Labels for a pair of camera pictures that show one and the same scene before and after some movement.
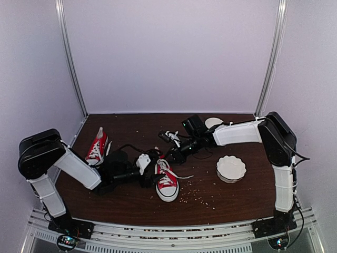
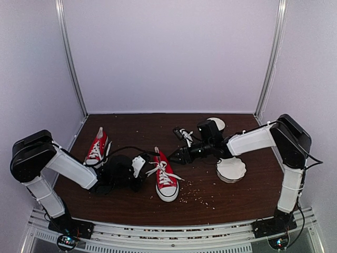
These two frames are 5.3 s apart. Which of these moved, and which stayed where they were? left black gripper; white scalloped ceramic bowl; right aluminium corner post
Moved: left black gripper
Stayed: right aluminium corner post; white scalloped ceramic bowl
